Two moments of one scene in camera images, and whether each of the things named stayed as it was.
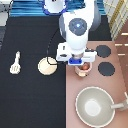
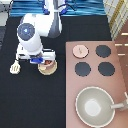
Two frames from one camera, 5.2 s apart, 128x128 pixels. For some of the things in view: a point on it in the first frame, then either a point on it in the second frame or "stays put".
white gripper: [64, 53] → [47, 54]
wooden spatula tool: [16, 67] stays put
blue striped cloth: [35, 8] stays put
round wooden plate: [45, 68] stays put
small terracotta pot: [83, 69] → [50, 64]
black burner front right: [106, 68] stays put
